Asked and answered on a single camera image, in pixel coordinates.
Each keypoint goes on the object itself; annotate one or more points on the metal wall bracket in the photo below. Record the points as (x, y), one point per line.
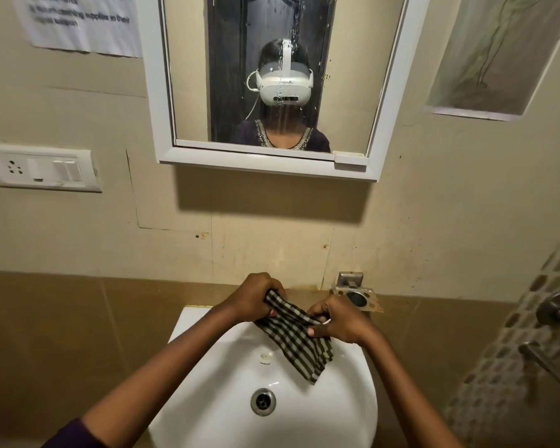
(357, 293)

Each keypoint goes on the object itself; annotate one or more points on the purple sleeve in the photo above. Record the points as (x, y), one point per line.
(74, 437)

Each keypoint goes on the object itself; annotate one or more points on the white ceramic wash basin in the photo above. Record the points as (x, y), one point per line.
(214, 368)

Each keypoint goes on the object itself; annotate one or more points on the pale wall picture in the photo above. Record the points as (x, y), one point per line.
(499, 51)

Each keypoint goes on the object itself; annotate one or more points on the person's left forearm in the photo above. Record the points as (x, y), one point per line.
(163, 377)

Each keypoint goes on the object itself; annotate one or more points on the person's left fingers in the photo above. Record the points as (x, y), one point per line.
(273, 288)

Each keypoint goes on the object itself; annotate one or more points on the white framed wall mirror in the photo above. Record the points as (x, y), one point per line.
(387, 111)

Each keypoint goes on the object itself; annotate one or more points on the metal basin drain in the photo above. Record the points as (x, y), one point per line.
(263, 402)

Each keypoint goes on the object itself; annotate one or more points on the person's right forearm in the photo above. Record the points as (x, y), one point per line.
(401, 387)

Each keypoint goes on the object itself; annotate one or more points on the white electrical switchboard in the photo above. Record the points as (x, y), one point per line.
(42, 167)

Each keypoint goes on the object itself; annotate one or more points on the person's right thumb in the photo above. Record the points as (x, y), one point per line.
(318, 330)

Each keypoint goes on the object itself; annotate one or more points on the person's right hand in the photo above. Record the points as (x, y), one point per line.
(345, 321)

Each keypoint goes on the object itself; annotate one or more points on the black white checkered cloth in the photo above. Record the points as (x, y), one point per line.
(294, 340)

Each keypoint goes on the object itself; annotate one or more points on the person's left hand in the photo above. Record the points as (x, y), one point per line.
(245, 298)

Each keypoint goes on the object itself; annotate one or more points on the white paper notice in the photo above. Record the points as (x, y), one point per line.
(74, 23)

